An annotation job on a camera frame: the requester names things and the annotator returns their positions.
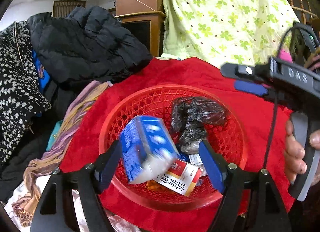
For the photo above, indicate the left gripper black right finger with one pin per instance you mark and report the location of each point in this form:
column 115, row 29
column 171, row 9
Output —
column 250, row 200

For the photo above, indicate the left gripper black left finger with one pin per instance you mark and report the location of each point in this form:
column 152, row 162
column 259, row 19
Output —
column 56, row 211

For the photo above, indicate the long white medicine box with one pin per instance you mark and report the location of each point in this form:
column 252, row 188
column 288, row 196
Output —
column 196, row 161

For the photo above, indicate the orange white medicine box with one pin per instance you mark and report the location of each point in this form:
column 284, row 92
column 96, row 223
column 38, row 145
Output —
column 181, row 178

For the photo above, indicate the blue medicine box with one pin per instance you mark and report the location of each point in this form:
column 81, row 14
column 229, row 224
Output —
column 147, row 147

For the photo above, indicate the black plastic bag trash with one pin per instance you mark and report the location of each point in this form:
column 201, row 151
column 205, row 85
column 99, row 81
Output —
column 189, row 116

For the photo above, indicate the person's right hand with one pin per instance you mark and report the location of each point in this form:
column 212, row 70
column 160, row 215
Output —
column 294, row 153

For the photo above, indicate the magenta pillow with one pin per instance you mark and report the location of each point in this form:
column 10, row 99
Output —
column 285, row 56

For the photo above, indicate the green clover pattern quilt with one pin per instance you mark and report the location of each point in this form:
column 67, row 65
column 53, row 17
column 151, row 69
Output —
column 219, row 31

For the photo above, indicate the striped pastel scarf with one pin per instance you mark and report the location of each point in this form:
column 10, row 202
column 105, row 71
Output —
column 25, row 206

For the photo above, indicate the black white floral garment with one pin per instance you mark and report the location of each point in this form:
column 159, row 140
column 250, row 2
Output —
column 21, row 99

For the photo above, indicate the black puffer jacket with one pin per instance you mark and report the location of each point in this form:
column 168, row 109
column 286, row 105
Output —
column 88, row 45

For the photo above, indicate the wooden headboard cabinet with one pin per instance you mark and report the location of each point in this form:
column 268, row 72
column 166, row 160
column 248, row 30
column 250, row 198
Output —
column 144, row 11

